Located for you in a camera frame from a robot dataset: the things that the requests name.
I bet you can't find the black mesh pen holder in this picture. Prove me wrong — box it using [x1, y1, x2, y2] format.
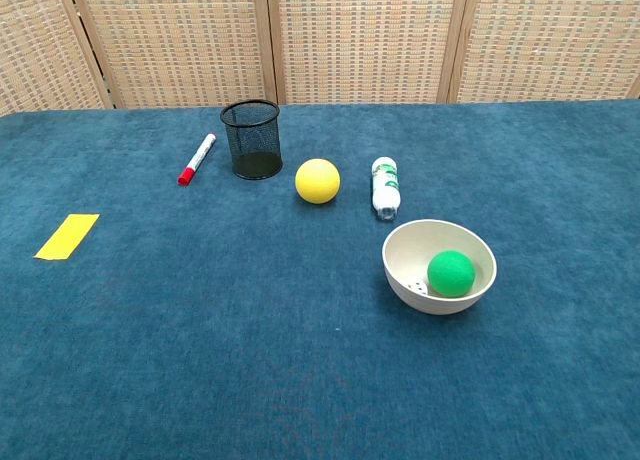
[220, 99, 284, 181]

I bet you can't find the woven folding screen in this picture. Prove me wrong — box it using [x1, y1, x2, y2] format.
[0, 0, 640, 117]

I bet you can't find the small white plastic bottle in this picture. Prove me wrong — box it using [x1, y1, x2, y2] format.
[370, 156, 402, 223]

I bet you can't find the blue table cloth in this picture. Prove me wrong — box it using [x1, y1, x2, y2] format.
[0, 97, 640, 460]

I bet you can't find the yellow foam ball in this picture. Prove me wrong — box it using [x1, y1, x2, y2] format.
[294, 158, 342, 205]

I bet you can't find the white round bowl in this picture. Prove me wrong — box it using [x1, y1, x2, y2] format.
[381, 219, 498, 316]

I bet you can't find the red capped white marker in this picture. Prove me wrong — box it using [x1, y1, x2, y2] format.
[177, 132, 217, 187]

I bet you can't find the green foam ball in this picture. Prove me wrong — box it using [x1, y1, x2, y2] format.
[426, 250, 477, 298]

